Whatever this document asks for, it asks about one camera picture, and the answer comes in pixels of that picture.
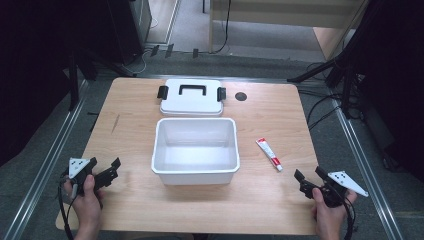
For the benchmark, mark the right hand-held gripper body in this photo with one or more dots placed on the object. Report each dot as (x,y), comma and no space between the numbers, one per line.
(336,186)

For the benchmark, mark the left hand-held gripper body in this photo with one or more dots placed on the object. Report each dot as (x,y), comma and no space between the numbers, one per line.
(80,169)

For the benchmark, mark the person's right hand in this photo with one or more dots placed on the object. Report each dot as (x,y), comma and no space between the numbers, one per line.
(328,216)

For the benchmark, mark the person's left hand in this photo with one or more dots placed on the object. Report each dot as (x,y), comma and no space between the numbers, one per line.
(87,206)

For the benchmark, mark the white and red tube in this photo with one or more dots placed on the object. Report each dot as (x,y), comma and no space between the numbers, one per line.
(269,154)

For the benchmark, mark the black metal stand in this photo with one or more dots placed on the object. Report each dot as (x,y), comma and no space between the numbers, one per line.
(74,80)

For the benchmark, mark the white plastic storage box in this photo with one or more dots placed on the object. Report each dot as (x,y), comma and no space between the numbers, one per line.
(196,150)

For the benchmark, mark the black round table grommet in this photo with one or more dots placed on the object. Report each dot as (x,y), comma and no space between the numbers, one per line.
(240,96)

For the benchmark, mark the black tripod stand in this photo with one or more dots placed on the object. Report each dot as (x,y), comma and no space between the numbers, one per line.
(336,65)

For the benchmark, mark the dark curtain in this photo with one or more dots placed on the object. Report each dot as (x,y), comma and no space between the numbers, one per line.
(33,66)
(400,83)

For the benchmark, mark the black cabinet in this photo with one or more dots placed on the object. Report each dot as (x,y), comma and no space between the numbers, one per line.
(128,30)

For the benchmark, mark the light wooden furniture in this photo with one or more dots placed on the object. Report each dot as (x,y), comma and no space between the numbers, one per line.
(286,13)

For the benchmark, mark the metal floor rail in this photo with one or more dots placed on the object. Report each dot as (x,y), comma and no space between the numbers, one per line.
(50,156)
(363,166)

